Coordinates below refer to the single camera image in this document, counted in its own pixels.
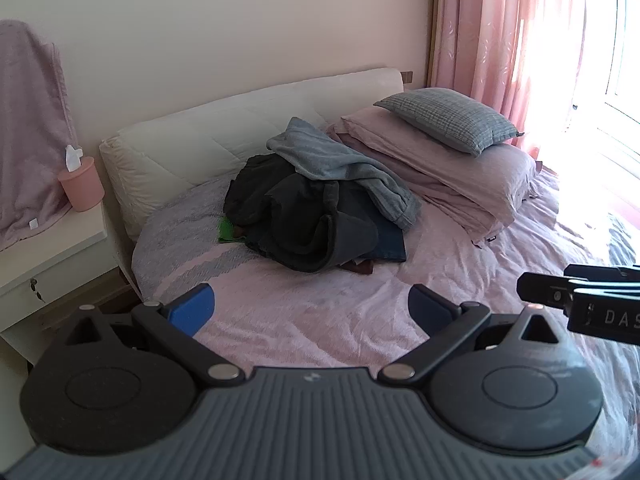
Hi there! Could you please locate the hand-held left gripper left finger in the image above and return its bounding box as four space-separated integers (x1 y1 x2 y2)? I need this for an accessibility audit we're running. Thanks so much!
65 282 246 386

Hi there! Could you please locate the grey knit sweater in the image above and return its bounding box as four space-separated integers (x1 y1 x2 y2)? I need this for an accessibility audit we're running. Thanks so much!
266 117 422 231

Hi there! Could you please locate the wooden wall trim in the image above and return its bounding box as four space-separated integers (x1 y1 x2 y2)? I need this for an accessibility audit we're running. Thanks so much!
425 0 442 88

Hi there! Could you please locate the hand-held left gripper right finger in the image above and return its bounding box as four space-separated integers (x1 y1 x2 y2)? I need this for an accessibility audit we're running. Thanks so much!
377 284 563 386

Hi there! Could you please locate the pink pillow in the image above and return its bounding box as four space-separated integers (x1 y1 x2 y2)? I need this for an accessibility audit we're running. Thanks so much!
326 107 542 247

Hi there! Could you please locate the brown garment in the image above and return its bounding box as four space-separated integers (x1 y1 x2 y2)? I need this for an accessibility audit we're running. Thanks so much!
339 259 374 277

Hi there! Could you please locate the green cloth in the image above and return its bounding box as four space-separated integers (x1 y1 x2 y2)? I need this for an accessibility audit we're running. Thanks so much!
218 215 247 244

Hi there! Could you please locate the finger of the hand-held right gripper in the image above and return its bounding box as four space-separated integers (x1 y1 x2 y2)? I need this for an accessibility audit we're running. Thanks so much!
517 272 577 317
564 264 640 282

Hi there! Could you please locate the navy blue garment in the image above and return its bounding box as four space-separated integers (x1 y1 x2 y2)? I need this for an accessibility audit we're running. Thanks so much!
345 200 407 263

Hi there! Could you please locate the black garment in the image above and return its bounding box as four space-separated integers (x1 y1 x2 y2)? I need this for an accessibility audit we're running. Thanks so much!
223 154 286 228

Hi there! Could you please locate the pink bedspread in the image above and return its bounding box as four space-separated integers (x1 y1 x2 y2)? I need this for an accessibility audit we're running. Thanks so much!
131 160 640 461

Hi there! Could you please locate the pink curtain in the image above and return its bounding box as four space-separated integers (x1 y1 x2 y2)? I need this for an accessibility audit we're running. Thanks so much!
429 0 621 161

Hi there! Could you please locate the window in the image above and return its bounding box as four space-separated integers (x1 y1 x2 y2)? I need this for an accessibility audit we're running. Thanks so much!
570 0 640 181

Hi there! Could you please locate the grey checked pillow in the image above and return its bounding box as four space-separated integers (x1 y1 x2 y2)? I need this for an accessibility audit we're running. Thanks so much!
373 87 525 157

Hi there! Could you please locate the white nightstand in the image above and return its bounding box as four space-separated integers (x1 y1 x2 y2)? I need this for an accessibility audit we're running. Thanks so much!
0 199 135 367

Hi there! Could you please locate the pink hanging towel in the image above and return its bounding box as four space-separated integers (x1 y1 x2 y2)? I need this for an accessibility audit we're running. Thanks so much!
0 19 79 254

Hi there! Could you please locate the white padded headboard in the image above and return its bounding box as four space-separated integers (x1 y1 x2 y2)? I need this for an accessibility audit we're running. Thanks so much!
98 67 405 242

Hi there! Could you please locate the dark grey garment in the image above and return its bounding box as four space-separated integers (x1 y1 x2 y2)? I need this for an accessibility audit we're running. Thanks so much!
267 177 380 273

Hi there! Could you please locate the pink tissue canister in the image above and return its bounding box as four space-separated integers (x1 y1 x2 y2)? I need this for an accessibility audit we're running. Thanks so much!
57 156 106 213

